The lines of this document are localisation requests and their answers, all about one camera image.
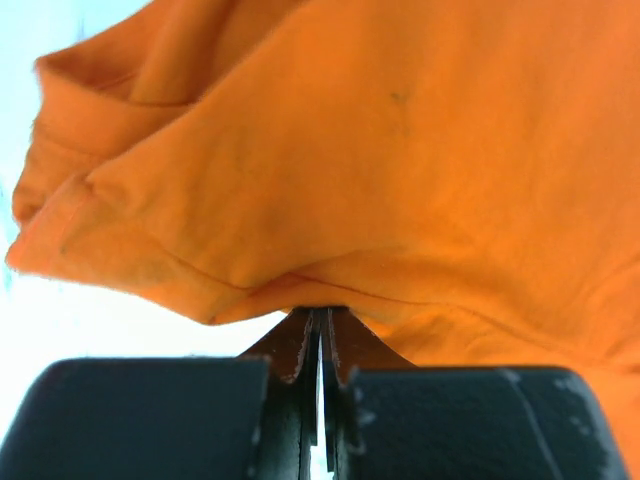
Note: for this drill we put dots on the orange t shirt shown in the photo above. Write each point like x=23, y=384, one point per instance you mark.
x=463, y=175

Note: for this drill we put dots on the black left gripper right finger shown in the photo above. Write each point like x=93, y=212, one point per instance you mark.
x=348, y=345

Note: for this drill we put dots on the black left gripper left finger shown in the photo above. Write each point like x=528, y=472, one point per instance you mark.
x=288, y=424

